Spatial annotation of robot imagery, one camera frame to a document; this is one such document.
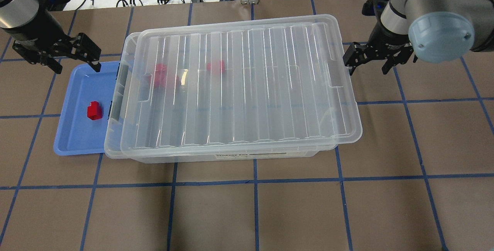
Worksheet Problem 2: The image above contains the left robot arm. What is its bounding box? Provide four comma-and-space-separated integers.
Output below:
0, 0, 101, 75

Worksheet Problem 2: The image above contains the red block upper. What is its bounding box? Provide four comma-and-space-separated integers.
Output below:
153, 63, 167, 88

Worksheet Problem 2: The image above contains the red block far right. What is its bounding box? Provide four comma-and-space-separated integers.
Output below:
206, 60, 225, 76

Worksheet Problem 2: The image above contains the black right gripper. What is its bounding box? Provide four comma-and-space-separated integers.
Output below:
343, 31, 414, 76

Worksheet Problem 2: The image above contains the blue plastic tray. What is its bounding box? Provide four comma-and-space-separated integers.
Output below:
53, 61, 119, 156

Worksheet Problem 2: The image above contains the clear plastic box lid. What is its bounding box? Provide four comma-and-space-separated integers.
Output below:
120, 14, 363, 159

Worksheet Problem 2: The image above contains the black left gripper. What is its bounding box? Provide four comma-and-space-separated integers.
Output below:
12, 33, 101, 75

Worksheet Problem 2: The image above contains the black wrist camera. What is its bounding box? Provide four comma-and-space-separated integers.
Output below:
361, 0, 390, 18

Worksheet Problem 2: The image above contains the red block with stud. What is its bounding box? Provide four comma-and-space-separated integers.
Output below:
86, 101, 103, 120

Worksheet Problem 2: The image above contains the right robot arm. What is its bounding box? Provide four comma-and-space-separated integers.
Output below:
343, 0, 494, 75

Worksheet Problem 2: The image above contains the clear plastic storage box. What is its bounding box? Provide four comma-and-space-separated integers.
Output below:
104, 32, 340, 164

